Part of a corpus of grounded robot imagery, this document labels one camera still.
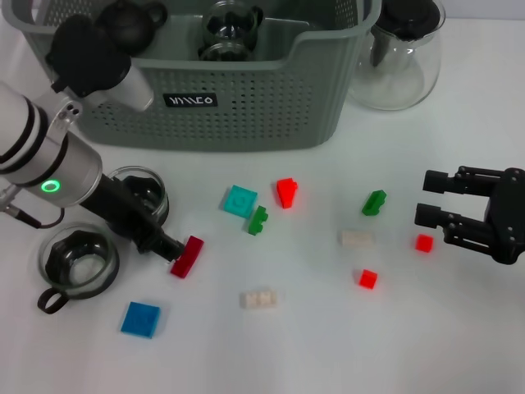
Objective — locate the red wedge toy block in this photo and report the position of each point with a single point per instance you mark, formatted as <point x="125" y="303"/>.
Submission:
<point x="286" y="193"/>

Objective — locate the teal square toy block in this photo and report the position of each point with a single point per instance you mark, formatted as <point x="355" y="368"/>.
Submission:
<point x="240" y="201"/>

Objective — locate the small red toy cube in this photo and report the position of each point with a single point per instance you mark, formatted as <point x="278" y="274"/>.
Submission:
<point x="424" y="243"/>
<point x="368" y="279"/>

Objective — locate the green toy brick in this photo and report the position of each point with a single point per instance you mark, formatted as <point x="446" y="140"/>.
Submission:
<point x="257" y="221"/>
<point x="374" y="204"/>

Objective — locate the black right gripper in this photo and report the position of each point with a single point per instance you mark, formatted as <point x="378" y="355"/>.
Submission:
<point x="510" y="217"/>

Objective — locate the black ceramic teapot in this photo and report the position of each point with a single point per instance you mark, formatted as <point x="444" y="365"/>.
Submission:
<point x="137" y="28"/>

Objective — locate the glass teapot black lid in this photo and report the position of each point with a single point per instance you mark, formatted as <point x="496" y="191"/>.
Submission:
<point x="406" y="16"/>

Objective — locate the blue square toy plate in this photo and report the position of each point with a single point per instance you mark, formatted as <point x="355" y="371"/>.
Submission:
<point x="140" y="320"/>

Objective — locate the white toy brick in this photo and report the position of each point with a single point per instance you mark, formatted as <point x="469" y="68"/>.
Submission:
<point x="357" y="239"/>
<point x="258" y="299"/>

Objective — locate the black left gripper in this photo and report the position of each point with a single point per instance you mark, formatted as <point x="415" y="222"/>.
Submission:
<point x="123" y="209"/>

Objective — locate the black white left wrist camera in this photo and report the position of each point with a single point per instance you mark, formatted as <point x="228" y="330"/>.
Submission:
<point x="82" y="57"/>

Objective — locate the grey perforated storage basket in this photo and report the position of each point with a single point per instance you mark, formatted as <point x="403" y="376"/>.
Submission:
<point x="246" y="123"/>

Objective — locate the dark red long block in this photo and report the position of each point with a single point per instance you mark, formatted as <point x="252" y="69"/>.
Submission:
<point x="190" y="254"/>

